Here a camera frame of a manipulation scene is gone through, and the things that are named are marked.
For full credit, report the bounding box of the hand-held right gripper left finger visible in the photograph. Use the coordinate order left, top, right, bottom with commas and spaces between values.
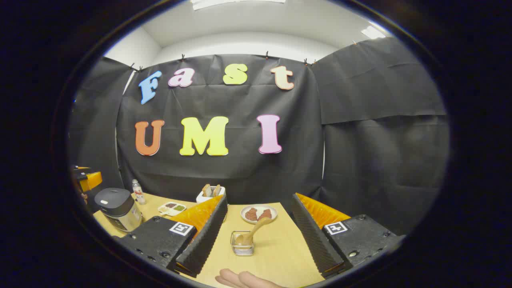
116, 195, 228, 278

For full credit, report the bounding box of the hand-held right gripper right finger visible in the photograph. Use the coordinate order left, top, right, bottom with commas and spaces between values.
290, 193, 404, 278

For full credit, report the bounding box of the grey rice cooker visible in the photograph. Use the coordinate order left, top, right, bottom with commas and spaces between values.
94, 188, 144, 232

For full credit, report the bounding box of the metal wire chopstick holder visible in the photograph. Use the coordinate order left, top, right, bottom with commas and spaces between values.
231, 231, 255, 256

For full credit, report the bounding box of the wooden spoon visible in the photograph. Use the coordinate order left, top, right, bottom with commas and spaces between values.
235, 217, 272, 245

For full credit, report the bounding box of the white toaster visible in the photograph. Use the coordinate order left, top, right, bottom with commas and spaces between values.
196, 184, 226, 204

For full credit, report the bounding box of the white divided condiment dish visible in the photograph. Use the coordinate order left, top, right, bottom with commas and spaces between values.
158, 202, 187, 216

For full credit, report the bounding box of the small clear bottle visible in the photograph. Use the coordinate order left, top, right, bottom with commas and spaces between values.
132, 179, 146, 205

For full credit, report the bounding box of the white round plate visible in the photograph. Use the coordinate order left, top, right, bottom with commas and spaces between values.
240, 204, 278, 224

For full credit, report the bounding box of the black backdrop cloth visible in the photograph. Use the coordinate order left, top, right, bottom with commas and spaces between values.
69, 37, 449, 236

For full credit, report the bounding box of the small ceiling light panel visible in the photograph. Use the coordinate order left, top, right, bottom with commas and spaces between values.
361, 26, 386, 40

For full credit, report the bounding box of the long ceiling light panel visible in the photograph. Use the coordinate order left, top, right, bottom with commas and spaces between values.
191, 0, 286, 10

